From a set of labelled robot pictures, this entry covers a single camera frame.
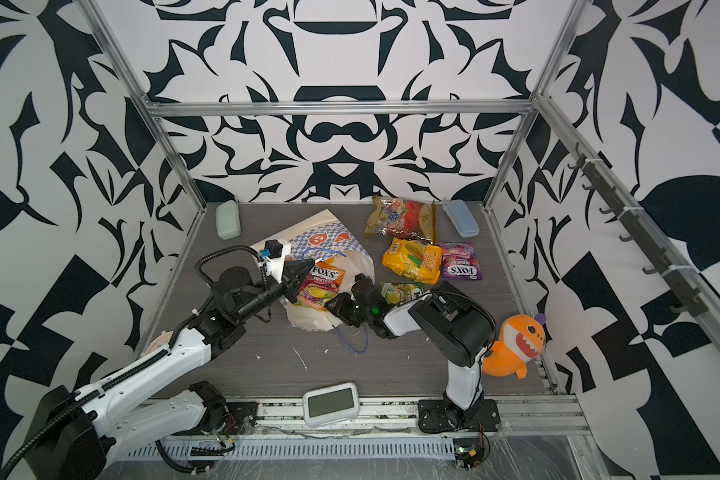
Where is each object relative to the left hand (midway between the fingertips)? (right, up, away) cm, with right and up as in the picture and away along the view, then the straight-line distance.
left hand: (312, 255), depth 71 cm
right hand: (+1, -16, +18) cm, 24 cm away
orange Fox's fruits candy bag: (-1, -11, +24) cm, 26 cm away
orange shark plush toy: (+52, -22, +6) cm, 57 cm away
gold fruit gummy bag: (+23, +11, +39) cm, 47 cm away
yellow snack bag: (+30, -4, +27) cm, 41 cm away
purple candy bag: (+44, -4, +29) cm, 53 cm away
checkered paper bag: (+2, -1, +3) cm, 4 cm away
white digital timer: (+4, -36, +2) cm, 37 cm away
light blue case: (+49, +11, +42) cm, 66 cm away
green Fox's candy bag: (+23, -13, +22) cm, 35 cm away
